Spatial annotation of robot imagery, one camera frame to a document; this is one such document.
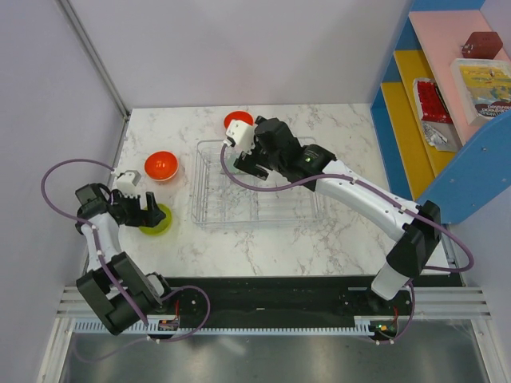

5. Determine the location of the yellow-green bowl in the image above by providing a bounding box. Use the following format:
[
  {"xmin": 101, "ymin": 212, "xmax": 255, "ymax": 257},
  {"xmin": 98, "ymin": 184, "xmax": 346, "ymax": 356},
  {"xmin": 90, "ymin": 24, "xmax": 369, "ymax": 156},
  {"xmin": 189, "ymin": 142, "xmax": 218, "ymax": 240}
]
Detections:
[{"xmin": 139, "ymin": 203, "xmax": 172, "ymax": 236}]

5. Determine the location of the orange bowl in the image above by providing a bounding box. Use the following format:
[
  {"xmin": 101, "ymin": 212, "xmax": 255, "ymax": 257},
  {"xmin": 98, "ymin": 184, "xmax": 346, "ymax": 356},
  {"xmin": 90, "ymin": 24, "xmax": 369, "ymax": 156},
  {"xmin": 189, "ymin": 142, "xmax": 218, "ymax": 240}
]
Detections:
[
  {"xmin": 144, "ymin": 151, "xmax": 180, "ymax": 182},
  {"xmin": 224, "ymin": 110, "xmax": 254, "ymax": 128}
]

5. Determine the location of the pale green ceramic bowl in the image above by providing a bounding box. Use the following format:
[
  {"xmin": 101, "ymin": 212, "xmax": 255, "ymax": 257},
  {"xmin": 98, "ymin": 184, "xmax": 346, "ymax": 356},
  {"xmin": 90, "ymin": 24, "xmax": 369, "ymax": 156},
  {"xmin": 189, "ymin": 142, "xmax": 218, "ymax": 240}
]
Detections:
[{"xmin": 224, "ymin": 155, "xmax": 244, "ymax": 175}]

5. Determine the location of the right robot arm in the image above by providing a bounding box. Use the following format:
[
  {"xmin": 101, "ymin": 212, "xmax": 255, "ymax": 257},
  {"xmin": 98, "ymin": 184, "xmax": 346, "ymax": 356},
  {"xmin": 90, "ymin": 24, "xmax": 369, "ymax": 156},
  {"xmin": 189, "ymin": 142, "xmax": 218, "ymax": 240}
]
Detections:
[{"xmin": 224, "ymin": 116, "xmax": 442, "ymax": 314}]

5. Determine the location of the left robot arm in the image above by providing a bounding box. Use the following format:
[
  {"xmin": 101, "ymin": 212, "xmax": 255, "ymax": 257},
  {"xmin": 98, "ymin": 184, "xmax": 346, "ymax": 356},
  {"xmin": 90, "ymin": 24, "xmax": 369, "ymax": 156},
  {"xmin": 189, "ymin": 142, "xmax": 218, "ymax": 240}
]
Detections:
[{"xmin": 75, "ymin": 184, "xmax": 176, "ymax": 335}]

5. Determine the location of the red packet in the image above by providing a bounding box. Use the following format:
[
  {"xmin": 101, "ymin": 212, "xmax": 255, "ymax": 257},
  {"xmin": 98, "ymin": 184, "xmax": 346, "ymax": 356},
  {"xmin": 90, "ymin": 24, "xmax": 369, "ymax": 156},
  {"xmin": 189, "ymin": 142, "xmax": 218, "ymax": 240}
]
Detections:
[{"xmin": 413, "ymin": 77, "xmax": 453, "ymax": 124}]

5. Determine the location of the crumpled silver wrapper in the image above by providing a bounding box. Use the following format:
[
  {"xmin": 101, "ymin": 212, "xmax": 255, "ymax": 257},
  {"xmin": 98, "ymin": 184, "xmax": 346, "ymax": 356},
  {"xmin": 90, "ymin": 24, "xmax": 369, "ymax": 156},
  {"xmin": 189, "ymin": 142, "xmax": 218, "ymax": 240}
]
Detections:
[{"xmin": 421, "ymin": 121, "xmax": 458, "ymax": 152}]

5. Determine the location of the colourful shelf unit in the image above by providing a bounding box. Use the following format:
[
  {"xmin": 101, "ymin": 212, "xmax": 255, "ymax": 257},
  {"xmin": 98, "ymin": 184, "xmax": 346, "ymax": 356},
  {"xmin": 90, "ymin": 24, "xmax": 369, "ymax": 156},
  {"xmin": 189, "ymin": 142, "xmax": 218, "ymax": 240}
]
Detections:
[{"xmin": 370, "ymin": 1, "xmax": 510, "ymax": 224}]

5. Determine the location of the clear box with yellow print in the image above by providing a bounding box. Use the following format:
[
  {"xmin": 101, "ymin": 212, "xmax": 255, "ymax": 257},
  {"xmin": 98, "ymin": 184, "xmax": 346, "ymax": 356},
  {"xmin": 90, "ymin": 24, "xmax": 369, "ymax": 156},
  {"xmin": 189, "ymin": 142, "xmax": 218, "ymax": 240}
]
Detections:
[{"xmin": 450, "ymin": 58, "xmax": 510, "ymax": 127}]

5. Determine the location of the dark red box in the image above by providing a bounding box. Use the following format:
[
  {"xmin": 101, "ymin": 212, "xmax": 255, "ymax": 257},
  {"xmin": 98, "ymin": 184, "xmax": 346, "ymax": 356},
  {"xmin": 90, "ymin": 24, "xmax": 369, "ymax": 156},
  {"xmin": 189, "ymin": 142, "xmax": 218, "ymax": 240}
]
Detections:
[{"xmin": 461, "ymin": 31, "xmax": 503, "ymax": 60}]

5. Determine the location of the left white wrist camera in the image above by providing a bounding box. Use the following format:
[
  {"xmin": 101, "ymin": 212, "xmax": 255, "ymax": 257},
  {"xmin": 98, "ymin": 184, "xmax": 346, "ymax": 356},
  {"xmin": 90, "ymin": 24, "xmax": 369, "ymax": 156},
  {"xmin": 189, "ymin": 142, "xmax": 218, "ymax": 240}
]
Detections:
[{"xmin": 113, "ymin": 170, "xmax": 141, "ymax": 197}]

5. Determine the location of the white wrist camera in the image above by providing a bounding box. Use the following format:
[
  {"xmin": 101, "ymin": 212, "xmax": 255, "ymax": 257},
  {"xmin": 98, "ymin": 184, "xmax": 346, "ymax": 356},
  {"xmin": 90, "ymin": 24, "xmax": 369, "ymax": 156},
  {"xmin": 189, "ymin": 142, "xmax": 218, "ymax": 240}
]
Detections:
[
  {"xmin": 224, "ymin": 120, "xmax": 255, "ymax": 153},
  {"xmin": 113, "ymin": 170, "xmax": 141, "ymax": 197}
]

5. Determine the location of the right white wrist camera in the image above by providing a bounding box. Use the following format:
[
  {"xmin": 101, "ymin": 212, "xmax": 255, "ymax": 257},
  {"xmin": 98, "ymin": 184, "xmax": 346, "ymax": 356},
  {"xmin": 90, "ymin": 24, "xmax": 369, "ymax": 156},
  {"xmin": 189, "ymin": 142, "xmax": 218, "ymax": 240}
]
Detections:
[{"xmin": 224, "ymin": 120, "xmax": 255, "ymax": 153}]

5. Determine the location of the clear wire dish rack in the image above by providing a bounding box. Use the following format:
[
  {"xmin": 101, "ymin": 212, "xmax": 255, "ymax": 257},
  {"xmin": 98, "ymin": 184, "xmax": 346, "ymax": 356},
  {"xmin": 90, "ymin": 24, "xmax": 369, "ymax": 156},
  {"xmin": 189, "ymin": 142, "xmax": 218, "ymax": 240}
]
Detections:
[{"xmin": 191, "ymin": 140, "xmax": 327, "ymax": 228}]

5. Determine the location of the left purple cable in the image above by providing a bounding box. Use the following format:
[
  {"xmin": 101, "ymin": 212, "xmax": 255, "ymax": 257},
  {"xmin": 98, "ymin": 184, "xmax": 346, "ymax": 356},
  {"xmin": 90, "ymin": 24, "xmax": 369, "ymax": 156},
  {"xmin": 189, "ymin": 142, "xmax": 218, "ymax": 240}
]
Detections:
[{"xmin": 41, "ymin": 158, "xmax": 212, "ymax": 364}]

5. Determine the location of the purple cable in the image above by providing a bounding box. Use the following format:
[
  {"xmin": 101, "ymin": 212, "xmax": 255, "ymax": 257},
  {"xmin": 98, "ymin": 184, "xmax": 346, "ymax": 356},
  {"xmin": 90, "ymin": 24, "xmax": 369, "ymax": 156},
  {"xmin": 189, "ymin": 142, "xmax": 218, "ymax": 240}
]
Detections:
[
  {"xmin": 220, "ymin": 141, "xmax": 476, "ymax": 346},
  {"xmin": 41, "ymin": 158, "xmax": 212, "ymax": 364}
]

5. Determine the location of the white slotted cable duct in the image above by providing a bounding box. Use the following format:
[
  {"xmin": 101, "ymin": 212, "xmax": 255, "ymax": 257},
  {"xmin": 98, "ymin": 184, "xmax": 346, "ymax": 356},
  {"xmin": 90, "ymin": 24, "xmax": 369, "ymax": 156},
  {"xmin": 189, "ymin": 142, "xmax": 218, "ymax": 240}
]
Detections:
[{"xmin": 73, "ymin": 318, "xmax": 375, "ymax": 337}]

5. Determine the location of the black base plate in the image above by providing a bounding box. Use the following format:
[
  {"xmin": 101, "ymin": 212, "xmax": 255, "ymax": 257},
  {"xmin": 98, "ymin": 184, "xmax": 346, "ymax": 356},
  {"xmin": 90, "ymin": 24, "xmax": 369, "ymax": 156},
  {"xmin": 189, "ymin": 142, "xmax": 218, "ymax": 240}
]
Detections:
[{"xmin": 145, "ymin": 276, "xmax": 412, "ymax": 330}]

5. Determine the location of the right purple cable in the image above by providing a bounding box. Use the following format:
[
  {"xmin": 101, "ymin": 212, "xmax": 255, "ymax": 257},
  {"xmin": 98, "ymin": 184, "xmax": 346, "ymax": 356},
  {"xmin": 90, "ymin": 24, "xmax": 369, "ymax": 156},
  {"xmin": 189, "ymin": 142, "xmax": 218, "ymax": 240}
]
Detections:
[{"xmin": 220, "ymin": 141, "xmax": 476, "ymax": 346}]

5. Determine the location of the aluminium frame rail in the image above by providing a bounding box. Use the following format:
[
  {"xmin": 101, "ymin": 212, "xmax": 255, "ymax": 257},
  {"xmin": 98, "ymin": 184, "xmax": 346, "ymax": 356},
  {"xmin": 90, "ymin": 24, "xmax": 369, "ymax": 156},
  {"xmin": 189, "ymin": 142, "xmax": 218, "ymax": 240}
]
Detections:
[{"xmin": 56, "ymin": 0, "xmax": 130, "ymax": 121}]

